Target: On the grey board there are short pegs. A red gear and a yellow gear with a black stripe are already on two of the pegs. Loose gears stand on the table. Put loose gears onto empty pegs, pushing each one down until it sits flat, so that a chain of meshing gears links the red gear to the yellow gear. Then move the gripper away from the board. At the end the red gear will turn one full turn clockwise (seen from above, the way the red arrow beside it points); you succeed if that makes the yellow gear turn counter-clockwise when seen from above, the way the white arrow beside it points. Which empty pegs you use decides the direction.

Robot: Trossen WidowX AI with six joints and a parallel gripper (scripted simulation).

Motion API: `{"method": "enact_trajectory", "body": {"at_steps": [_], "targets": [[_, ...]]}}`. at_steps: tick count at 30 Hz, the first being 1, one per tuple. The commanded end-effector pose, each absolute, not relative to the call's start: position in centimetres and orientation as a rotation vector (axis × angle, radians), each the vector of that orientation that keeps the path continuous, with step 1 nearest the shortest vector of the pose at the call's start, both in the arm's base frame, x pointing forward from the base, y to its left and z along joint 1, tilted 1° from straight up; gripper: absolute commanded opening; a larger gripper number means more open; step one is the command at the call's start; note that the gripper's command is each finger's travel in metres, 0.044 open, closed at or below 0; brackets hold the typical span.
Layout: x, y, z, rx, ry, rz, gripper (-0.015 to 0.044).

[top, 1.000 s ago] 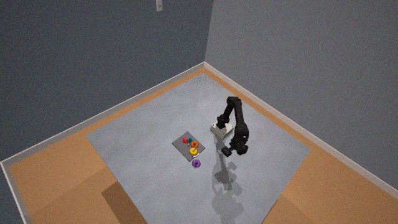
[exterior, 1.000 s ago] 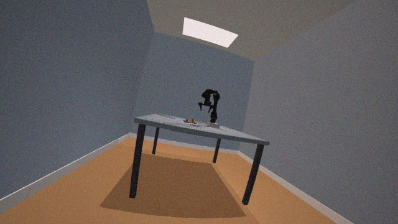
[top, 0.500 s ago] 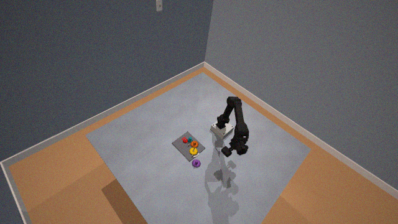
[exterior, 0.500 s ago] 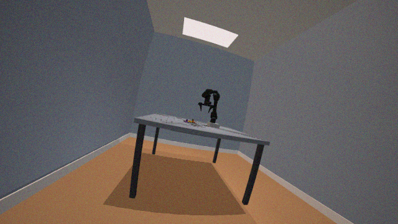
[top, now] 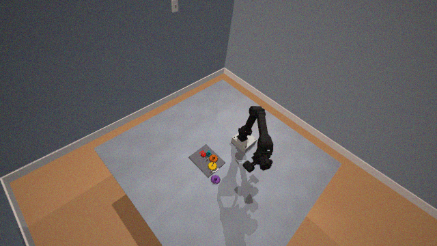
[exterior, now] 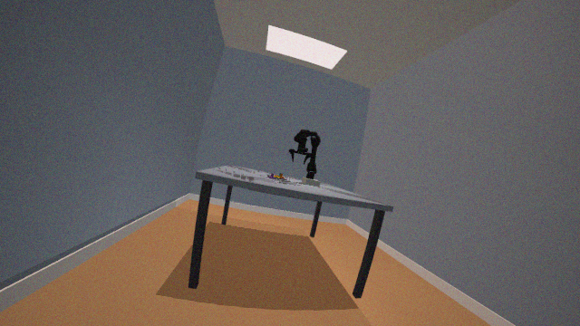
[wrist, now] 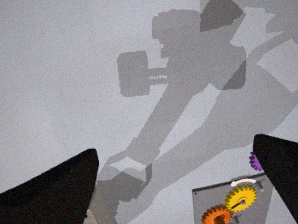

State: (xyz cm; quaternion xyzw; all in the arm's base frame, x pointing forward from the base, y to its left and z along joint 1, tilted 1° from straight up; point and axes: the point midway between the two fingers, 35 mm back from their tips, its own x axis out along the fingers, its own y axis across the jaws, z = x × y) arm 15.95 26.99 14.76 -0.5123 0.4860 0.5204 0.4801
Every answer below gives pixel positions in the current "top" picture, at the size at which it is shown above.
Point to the purple gear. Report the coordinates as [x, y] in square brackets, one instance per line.
[215, 179]

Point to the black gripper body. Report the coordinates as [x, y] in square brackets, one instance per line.
[250, 166]

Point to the yellow gear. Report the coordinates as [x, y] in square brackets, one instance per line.
[212, 167]

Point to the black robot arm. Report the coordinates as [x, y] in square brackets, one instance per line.
[264, 142]

